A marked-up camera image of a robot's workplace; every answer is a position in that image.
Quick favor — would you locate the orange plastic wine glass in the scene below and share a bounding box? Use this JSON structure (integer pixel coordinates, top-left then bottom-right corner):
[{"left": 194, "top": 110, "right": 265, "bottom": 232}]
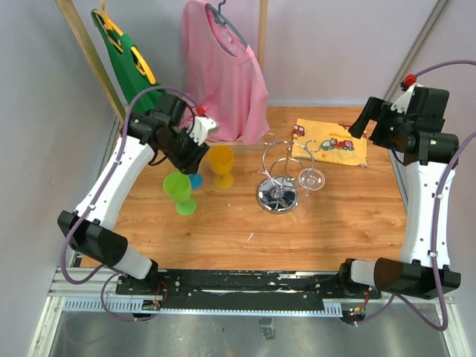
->
[{"left": 208, "top": 145, "right": 234, "bottom": 190}]

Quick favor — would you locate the clear wine glass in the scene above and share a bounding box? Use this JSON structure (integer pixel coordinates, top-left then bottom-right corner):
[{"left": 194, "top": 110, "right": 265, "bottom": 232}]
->
[{"left": 297, "top": 168, "right": 326, "bottom": 196}]

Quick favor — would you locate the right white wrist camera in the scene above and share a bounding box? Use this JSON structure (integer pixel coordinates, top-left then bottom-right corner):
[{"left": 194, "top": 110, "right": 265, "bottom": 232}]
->
[{"left": 390, "top": 74, "right": 422, "bottom": 115}]

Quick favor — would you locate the purple cable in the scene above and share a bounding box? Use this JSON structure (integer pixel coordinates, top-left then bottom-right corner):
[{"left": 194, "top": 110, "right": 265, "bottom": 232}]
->
[
  {"left": 60, "top": 86, "right": 208, "bottom": 322},
  {"left": 349, "top": 59, "right": 476, "bottom": 332}
]

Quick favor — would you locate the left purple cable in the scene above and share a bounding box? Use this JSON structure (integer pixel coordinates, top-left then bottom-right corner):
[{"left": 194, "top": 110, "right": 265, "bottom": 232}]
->
[{"left": 60, "top": 86, "right": 208, "bottom": 322}]

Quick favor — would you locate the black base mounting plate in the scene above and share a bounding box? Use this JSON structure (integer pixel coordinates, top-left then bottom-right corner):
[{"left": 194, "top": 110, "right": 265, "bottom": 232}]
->
[{"left": 115, "top": 269, "right": 381, "bottom": 312}]

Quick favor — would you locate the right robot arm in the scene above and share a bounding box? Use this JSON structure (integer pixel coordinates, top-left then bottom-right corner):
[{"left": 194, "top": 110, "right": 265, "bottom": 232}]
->
[{"left": 336, "top": 83, "right": 461, "bottom": 300}]

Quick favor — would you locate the green plastic wine glass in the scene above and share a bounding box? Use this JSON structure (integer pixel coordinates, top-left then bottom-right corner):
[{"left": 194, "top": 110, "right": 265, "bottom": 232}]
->
[{"left": 163, "top": 172, "right": 196, "bottom": 216}]

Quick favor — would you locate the wooden clothes rack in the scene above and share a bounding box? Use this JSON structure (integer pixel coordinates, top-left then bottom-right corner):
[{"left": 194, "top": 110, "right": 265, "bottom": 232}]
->
[{"left": 54, "top": 0, "right": 269, "bottom": 157}]

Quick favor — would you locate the yellow clothes hanger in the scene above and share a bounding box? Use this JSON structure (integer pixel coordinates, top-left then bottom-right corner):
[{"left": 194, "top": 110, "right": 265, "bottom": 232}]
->
[{"left": 93, "top": 0, "right": 157, "bottom": 85}]

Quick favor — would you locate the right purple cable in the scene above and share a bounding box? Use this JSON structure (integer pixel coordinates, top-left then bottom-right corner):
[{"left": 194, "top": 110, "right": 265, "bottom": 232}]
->
[{"left": 349, "top": 59, "right": 476, "bottom": 332}]

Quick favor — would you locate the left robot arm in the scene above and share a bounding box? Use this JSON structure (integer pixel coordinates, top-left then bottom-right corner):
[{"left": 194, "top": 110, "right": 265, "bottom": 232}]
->
[{"left": 57, "top": 92, "right": 219, "bottom": 295}]

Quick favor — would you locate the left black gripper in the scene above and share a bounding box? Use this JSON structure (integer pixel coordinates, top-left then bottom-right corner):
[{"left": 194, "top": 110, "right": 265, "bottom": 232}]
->
[{"left": 161, "top": 126, "right": 210, "bottom": 176}]

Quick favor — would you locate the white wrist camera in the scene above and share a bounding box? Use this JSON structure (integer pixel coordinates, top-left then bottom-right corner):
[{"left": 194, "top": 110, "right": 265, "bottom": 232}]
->
[
  {"left": 390, "top": 74, "right": 422, "bottom": 115},
  {"left": 187, "top": 107, "right": 219, "bottom": 146}
]

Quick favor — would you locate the blue plastic wine glass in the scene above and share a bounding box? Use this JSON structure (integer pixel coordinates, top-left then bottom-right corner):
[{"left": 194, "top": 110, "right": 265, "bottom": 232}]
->
[{"left": 188, "top": 173, "right": 203, "bottom": 190}]

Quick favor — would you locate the pink t-shirt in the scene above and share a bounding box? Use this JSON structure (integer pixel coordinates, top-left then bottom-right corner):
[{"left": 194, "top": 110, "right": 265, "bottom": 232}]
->
[{"left": 182, "top": 1, "right": 269, "bottom": 145}]

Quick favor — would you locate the green vest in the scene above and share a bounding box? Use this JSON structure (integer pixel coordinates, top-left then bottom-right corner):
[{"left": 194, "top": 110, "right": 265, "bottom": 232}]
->
[{"left": 91, "top": 10, "right": 160, "bottom": 104}]

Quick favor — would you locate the grey clothes hanger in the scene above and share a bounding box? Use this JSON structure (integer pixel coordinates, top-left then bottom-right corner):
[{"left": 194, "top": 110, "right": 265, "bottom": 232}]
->
[{"left": 204, "top": 1, "right": 249, "bottom": 60}]

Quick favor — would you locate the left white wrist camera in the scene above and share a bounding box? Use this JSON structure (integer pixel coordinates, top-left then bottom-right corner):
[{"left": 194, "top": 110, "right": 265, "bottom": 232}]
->
[{"left": 187, "top": 107, "right": 219, "bottom": 146}]

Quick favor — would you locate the chrome wine glass rack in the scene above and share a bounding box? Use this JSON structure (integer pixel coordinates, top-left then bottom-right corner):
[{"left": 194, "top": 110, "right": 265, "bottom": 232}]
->
[{"left": 254, "top": 132, "right": 317, "bottom": 215}]

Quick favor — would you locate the yellow printed folded cloth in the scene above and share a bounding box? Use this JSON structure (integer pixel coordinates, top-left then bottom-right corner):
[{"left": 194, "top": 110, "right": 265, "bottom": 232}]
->
[{"left": 292, "top": 118, "right": 367, "bottom": 167}]

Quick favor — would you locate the aluminium frame rail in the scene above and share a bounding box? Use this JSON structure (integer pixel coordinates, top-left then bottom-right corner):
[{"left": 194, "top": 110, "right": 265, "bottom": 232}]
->
[{"left": 25, "top": 266, "right": 473, "bottom": 357}]

